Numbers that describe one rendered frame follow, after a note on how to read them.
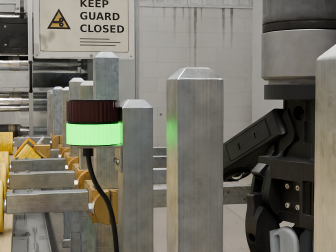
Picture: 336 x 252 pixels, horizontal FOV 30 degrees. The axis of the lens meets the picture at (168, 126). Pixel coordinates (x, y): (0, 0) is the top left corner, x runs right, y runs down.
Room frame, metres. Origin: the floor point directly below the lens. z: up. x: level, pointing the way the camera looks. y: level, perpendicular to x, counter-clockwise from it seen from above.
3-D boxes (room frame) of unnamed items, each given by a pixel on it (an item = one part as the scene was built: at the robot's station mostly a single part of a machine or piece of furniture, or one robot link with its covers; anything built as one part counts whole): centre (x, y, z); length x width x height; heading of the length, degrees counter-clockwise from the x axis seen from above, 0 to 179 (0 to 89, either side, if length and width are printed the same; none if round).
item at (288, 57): (0.54, -0.12, 1.14); 0.08 x 0.08 x 0.05
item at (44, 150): (1.70, 0.37, 0.95); 0.10 x 0.04 x 0.10; 103
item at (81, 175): (1.22, 0.16, 0.95); 0.13 x 0.06 x 0.05; 13
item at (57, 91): (2.17, 0.38, 0.90); 0.03 x 0.03 x 0.48; 13
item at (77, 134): (0.70, 0.08, 1.07); 0.06 x 0.06 x 0.02
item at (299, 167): (0.53, -0.12, 1.06); 0.09 x 0.08 x 0.12; 33
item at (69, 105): (0.70, 0.08, 1.10); 0.06 x 0.06 x 0.02
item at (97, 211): (0.98, 0.10, 0.95); 0.13 x 0.06 x 0.05; 13
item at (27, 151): (1.70, 0.39, 0.93); 0.09 x 0.08 x 0.09; 103
